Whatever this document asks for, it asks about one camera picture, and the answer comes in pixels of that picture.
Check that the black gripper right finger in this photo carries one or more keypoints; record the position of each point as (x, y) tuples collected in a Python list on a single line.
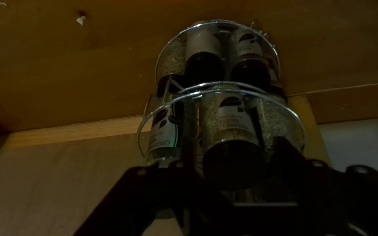
[(351, 200)]

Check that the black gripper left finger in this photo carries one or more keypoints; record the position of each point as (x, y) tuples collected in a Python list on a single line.
[(141, 200)]

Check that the spice jar with black cap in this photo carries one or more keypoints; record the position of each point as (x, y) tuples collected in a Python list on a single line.
[(230, 126), (248, 47), (202, 47), (163, 131), (281, 122)]

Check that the tall upright wooden board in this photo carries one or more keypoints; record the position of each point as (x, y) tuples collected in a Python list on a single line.
[(45, 183)]

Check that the wooden pine dresser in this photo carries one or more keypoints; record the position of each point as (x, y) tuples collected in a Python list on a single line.
[(66, 65)]

